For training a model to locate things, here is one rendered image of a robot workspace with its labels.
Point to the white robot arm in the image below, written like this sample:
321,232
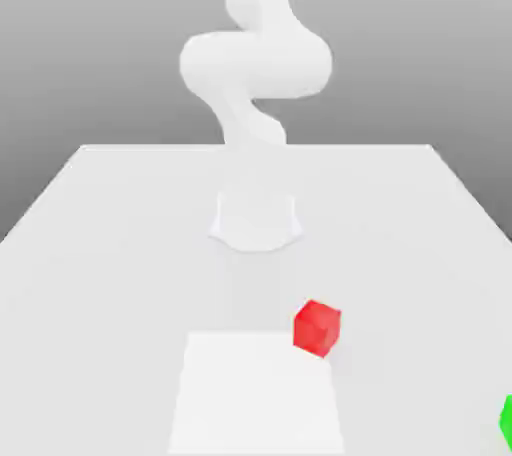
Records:
256,64

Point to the small red cube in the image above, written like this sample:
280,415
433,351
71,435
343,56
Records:
316,328

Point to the small green cube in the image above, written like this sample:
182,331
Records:
507,422

